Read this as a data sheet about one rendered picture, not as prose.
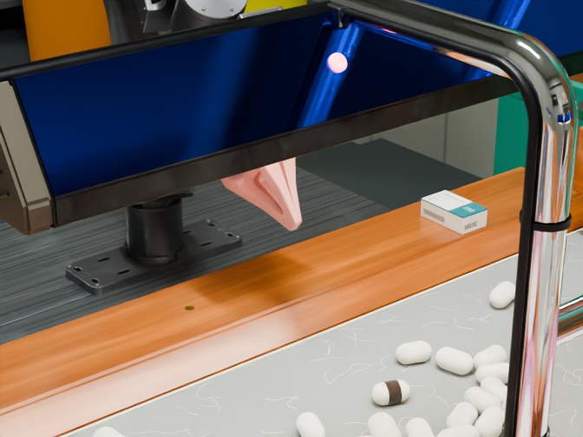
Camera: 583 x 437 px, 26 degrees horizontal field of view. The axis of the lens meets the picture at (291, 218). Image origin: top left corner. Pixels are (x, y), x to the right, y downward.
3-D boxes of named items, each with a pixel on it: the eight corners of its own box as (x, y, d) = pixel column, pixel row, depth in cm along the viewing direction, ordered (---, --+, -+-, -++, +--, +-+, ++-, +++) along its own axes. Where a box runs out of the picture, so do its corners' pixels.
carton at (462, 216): (420, 216, 129) (421, 198, 128) (444, 207, 131) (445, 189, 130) (461, 235, 125) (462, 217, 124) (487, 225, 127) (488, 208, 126)
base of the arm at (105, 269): (245, 181, 141) (207, 163, 146) (90, 229, 130) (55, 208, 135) (245, 244, 145) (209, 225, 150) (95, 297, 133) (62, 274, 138)
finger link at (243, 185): (357, 192, 106) (304, 101, 109) (290, 214, 102) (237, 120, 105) (323, 231, 112) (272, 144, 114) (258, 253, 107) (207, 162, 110)
